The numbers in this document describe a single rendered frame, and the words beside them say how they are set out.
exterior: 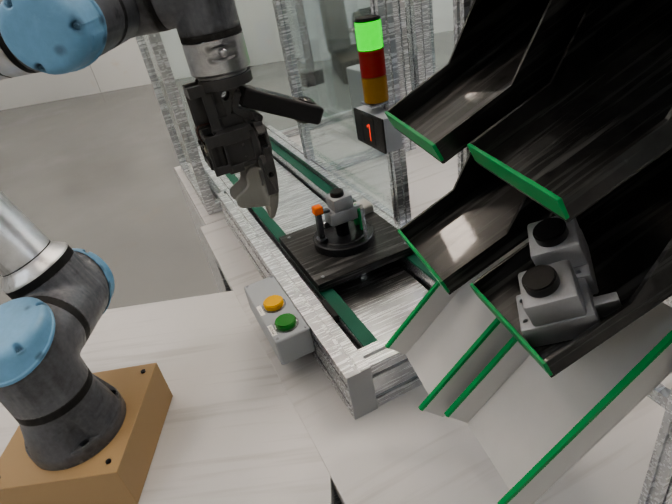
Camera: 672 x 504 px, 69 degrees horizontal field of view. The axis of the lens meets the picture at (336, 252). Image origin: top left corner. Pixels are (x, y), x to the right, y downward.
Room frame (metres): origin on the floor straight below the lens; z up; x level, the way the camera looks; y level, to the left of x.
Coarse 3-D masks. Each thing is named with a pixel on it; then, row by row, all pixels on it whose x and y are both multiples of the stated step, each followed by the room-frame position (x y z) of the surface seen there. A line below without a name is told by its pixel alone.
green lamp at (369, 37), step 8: (360, 24) 0.98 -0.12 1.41; (368, 24) 0.97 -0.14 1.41; (376, 24) 0.97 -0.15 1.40; (360, 32) 0.98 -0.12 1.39; (368, 32) 0.97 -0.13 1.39; (376, 32) 0.97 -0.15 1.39; (360, 40) 0.98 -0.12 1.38; (368, 40) 0.97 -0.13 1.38; (376, 40) 0.97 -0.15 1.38; (360, 48) 0.98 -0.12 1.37; (368, 48) 0.97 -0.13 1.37; (376, 48) 0.97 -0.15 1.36
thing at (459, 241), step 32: (448, 192) 0.58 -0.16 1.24; (480, 192) 0.57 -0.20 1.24; (512, 192) 0.53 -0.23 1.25; (416, 224) 0.56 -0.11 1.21; (448, 224) 0.54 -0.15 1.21; (480, 224) 0.51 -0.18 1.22; (512, 224) 0.45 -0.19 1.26; (448, 256) 0.49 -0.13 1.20; (480, 256) 0.44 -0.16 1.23; (448, 288) 0.44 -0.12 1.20
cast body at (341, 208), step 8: (336, 192) 0.96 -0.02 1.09; (344, 192) 0.97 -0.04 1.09; (328, 200) 0.96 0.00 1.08; (336, 200) 0.94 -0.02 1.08; (344, 200) 0.95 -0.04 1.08; (352, 200) 0.95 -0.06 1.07; (328, 208) 0.97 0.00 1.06; (336, 208) 0.94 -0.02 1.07; (344, 208) 0.94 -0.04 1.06; (352, 208) 0.95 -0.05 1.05; (328, 216) 0.94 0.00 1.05; (336, 216) 0.94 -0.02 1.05; (344, 216) 0.94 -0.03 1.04; (352, 216) 0.95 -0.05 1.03; (336, 224) 0.94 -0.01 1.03
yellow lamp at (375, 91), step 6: (372, 78) 0.97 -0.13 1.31; (378, 78) 0.97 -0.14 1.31; (384, 78) 0.98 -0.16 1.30; (366, 84) 0.98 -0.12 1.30; (372, 84) 0.97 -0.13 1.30; (378, 84) 0.97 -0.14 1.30; (384, 84) 0.98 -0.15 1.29; (366, 90) 0.98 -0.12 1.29; (372, 90) 0.97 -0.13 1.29; (378, 90) 0.97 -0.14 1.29; (384, 90) 0.98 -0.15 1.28; (366, 96) 0.98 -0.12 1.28; (372, 96) 0.97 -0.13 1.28; (378, 96) 0.97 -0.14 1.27; (384, 96) 0.97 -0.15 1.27; (366, 102) 0.98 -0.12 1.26; (372, 102) 0.97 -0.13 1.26; (378, 102) 0.97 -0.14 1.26
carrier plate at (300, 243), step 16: (384, 224) 1.00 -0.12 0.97; (288, 240) 1.01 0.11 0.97; (304, 240) 1.00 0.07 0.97; (384, 240) 0.93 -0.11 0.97; (400, 240) 0.92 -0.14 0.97; (304, 256) 0.93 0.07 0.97; (320, 256) 0.91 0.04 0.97; (352, 256) 0.89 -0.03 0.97; (368, 256) 0.88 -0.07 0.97; (384, 256) 0.87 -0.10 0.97; (400, 256) 0.88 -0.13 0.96; (304, 272) 0.88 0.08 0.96; (320, 272) 0.85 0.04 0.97; (336, 272) 0.84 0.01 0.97; (352, 272) 0.84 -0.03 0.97; (320, 288) 0.81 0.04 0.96
